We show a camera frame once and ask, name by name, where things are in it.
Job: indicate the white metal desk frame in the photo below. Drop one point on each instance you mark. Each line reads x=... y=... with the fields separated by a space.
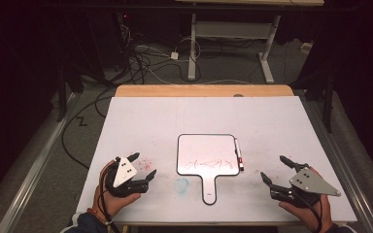
x=233 y=29

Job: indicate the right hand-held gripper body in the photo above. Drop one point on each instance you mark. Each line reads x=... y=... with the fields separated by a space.
x=311 y=184

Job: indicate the white table cover sheet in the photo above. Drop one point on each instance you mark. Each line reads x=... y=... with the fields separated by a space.
x=162 y=129

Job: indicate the black metal stand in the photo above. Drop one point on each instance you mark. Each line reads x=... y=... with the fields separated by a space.
x=61 y=97

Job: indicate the grey metal floor rail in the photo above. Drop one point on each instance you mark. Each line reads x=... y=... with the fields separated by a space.
x=35 y=168
x=343 y=161

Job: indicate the white power adapter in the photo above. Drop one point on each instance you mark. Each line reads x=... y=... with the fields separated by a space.
x=174 y=55

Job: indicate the person's left hand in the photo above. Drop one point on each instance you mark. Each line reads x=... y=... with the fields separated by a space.
x=110 y=204

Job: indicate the person's right hand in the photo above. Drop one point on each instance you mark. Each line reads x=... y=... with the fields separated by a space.
x=314 y=216

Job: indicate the white marker pen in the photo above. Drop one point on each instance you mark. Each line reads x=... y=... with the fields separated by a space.
x=239 y=155

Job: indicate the white power strip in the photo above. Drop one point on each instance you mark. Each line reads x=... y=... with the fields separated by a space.
x=306 y=47

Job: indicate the small paddle-shaped whiteboard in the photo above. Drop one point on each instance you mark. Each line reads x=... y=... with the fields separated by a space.
x=207 y=153

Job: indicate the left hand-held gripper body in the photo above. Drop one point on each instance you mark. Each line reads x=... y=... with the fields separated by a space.
x=124 y=171

